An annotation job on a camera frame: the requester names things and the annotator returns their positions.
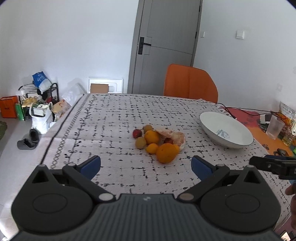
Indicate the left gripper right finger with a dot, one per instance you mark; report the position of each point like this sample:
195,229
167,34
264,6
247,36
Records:
211,176

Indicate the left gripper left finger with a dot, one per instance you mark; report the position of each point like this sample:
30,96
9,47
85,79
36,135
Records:
80,176

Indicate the large orange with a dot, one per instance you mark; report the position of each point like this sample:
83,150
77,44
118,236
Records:
167,152

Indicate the small orange kumquat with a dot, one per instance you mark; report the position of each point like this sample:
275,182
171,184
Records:
152,148

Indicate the green-yellow round fruit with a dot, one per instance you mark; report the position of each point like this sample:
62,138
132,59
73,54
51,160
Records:
147,128
140,143

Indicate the red lychee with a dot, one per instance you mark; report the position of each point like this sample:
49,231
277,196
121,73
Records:
137,133

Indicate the medium orange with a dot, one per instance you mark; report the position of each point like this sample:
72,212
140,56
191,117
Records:
152,137

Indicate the person's right hand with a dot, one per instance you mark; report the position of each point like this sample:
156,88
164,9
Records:
290,191

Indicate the glass oil bottle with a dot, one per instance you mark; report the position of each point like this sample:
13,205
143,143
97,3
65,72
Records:
289,133

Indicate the clear plastic cup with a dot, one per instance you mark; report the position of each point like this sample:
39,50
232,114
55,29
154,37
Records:
275,126

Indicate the white ceramic bowl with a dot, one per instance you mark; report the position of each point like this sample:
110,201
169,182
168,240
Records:
225,130

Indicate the white charger block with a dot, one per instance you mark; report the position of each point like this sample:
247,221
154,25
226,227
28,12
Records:
265,118

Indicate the snack packet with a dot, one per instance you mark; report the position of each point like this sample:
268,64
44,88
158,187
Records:
286,110

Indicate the red orange table mat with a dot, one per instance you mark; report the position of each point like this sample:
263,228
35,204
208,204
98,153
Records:
251,120

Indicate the black slippers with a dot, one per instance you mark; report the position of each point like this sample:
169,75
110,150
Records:
29,143

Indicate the white shopping bag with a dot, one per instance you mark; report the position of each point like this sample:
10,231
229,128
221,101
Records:
41,123

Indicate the white patterned tablecloth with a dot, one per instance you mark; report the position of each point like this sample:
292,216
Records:
102,124

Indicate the black metal rack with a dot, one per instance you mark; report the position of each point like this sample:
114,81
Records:
29,94

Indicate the clear plastic bag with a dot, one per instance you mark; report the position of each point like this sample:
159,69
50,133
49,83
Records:
73,91

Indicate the green bag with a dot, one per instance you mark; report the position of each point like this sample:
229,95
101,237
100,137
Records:
19,112

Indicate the brown cardboard piece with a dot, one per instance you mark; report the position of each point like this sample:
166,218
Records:
99,88

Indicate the white framed board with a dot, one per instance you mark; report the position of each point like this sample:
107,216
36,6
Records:
115,85

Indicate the orange chair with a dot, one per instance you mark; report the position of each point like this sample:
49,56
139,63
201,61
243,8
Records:
189,82

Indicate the blue white plastic bag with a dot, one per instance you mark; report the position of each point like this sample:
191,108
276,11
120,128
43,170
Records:
41,81

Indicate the orange box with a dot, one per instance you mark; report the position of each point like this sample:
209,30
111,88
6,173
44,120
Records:
7,105

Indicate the grey door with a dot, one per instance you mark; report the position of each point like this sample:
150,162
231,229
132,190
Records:
171,27

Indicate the white light switch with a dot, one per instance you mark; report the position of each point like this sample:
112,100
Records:
240,35

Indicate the black door handle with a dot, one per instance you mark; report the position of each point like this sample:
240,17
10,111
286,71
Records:
141,45

